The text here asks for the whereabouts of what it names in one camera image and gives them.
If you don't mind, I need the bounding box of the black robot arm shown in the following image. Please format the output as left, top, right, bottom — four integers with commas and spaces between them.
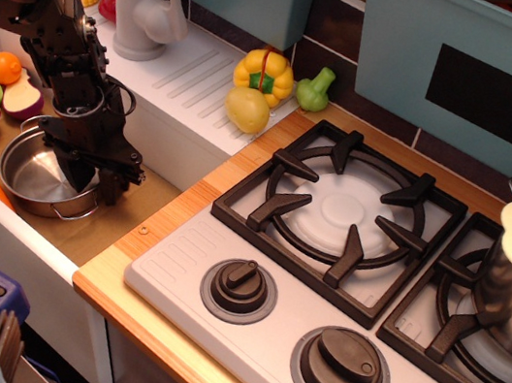
0, 0, 144, 206

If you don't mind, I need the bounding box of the yellow toy potato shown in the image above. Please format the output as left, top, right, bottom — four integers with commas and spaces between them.
224, 86, 271, 134

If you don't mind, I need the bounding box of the green toy broccoli stalk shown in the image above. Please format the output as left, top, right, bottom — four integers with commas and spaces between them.
295, 67, 336, 112

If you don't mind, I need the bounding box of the stove knob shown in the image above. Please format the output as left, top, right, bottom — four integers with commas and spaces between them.
290, 326, 391, 383
200, 258, 278, 326

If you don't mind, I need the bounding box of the white toy stove top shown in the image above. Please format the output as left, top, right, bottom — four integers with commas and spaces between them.
105, 143, 512, 383

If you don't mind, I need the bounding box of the left black burner grate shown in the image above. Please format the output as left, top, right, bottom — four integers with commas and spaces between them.
210, 120, 467, 329

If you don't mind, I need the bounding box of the right black burner grate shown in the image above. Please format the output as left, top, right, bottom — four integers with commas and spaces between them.
377, 212, 512, 383

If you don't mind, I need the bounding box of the middle stove knob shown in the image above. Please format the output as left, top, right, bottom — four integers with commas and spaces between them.
290, 326, 391, 383

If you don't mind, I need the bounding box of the orange toy fruit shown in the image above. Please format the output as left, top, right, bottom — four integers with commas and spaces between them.
0, 51, 23, 85

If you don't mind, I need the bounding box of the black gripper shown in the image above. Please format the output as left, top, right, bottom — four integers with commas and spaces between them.
39, 73, 144, 206

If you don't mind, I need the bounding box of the left stove knob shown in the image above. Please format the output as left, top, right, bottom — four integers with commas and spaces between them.
200, 258, 278, 326

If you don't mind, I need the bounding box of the yellow toy bell pepper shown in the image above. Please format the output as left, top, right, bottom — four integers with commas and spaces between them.
233, 48, 295, 108

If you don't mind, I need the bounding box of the right teal cabinet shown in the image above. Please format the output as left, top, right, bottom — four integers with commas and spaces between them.
355, 0, 512, 175

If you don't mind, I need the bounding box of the grey toy faucet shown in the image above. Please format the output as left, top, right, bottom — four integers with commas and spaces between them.
112, 0, 188, 62

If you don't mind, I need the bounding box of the red toy pepper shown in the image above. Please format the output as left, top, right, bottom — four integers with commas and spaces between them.
98, 0, 117, 23

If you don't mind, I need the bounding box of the small steel pot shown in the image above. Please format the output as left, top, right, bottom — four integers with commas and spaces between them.
0, 115, 99, 221

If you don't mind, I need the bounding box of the black burner grate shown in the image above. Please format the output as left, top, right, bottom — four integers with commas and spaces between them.
210, 120, 467, 329
377, 212, 512, 383

